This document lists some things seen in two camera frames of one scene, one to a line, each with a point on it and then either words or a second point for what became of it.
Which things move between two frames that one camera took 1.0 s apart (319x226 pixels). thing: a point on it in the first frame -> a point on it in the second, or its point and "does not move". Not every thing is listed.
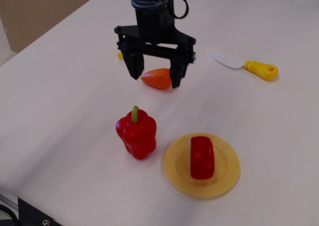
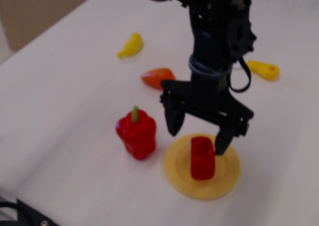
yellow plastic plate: x=177 y=166 does not move
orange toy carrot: x=159 y=78 does not move
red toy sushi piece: x=202 y=166 does not move
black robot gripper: x=155 y=31 -> x=208 y=94
